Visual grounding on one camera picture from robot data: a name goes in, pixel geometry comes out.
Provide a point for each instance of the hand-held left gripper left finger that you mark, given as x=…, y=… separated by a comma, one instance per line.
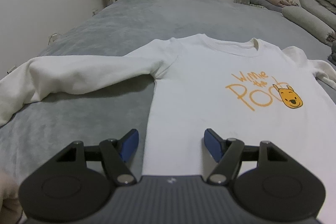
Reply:
x=130, y=144

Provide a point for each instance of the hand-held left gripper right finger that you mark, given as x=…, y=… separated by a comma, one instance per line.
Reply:
x=214, y=145

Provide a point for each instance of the white printed sweatshirt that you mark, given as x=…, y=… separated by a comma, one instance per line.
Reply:
x=199, y=87

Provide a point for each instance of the grey plush bed blanket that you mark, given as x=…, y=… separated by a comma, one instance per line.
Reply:
x=144, y=19

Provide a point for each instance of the person's beige clothing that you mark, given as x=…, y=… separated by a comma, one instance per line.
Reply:
x=8, y=195

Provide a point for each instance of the folded lavender blanket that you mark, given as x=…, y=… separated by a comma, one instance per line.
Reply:
x=262, y=5

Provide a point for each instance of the folded dark grey garment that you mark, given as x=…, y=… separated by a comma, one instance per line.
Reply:
x=332, y=53

